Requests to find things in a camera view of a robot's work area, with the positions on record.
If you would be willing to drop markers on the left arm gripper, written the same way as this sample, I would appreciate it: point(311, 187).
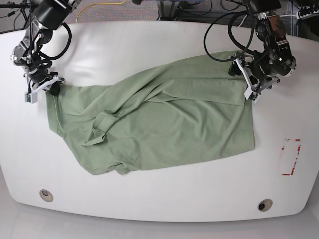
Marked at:
point(255, 78)

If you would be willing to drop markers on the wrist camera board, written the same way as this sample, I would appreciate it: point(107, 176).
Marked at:
point(254, 97)
point(27, 97)

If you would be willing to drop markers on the white power strip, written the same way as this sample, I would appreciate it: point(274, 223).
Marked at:
point(308, 12)

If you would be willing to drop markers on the green polo shirt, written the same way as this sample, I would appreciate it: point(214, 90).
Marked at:
point(184, 112)

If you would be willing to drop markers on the left table cable grommet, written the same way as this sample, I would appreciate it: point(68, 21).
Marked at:
point(46, 195)

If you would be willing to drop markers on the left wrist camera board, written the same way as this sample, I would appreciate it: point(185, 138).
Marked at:
point(254, 97)

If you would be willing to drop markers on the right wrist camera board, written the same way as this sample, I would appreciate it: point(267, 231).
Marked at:
point(27, 97)

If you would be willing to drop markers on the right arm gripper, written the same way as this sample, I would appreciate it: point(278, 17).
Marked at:
point(37, 82)

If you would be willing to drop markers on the red tape rectangle marker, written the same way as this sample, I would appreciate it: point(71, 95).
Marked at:
point(289, 156)

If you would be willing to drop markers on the table cable grommet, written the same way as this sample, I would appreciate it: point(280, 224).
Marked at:
point(46, 195)
point(265, 205)

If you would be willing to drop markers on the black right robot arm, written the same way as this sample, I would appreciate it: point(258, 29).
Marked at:
point(48, 17)

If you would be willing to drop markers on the black tripod legs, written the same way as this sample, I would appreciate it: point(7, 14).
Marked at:
point(15, 16)

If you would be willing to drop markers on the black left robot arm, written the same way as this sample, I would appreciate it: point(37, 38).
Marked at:
point(260, 63)

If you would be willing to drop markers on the right table cable grommet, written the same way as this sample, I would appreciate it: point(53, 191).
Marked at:
point(265, 205)

